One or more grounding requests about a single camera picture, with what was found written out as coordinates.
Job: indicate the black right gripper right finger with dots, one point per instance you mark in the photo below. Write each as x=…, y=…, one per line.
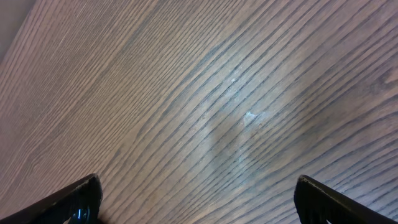
x=316, y=203

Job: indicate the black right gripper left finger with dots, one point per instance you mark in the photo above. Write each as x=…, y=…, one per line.
x=78, y=202

